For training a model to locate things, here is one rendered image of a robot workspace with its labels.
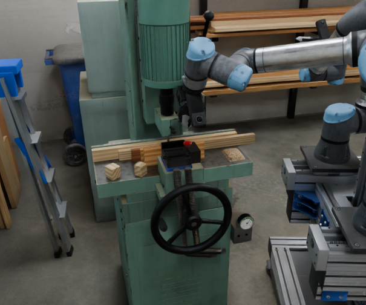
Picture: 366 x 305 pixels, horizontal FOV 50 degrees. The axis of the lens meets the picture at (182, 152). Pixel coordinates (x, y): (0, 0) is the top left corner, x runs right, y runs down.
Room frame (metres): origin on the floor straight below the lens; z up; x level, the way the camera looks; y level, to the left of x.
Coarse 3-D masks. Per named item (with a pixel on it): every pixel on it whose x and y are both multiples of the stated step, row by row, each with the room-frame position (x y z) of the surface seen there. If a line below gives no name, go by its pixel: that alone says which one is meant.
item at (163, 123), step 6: (156, 108) 1.49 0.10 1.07; (156, 114) 1.46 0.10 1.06; (174, 114) 1.42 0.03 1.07; (156, 120) 1.46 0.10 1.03; (162, 120) 1.36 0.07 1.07; (168, 120) 1.37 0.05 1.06; (174, 120) 1.38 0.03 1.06; (162, 126) 1.36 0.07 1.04; (168, 126) 1.37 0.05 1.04; (174, 126) 1.38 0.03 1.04; (162, 132) 1.36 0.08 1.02; (168, 132) 1.37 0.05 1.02
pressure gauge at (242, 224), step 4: (240, 216) 1.28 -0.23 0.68; (244, 216) 1.27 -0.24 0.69; (248, 216) 1.27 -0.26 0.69; (240, 220) 1.26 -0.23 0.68; (244, 220) 1.26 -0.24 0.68; (248, 220) 1.27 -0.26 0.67; (252, 220) 1.27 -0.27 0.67; (240, 224) 1.26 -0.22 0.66; (244, 224) 1.26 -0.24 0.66; (248, 224) 1.27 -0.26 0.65; (252, 224) 1.27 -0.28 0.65; (244, 228) 1.26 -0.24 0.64; (248, 228) 1.27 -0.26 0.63
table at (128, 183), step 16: (112, 160) 1.36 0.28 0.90; (128, 160) 1.36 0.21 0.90; (208, 160) 1.35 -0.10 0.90; (224, 160) 1.35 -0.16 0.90; (240, 160) 1.35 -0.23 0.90; (96, 176) 1.24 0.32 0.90; (128, 176) 1.24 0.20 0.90; (144, 176) 1.24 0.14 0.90; (208, 176) 1.29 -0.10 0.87; (224, 176) 1.31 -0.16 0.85; (240, 176) 1.32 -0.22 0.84; (112, 192) 1.20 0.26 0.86; (128, 192) 1.21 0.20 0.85; (160, 192) 1.17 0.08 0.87
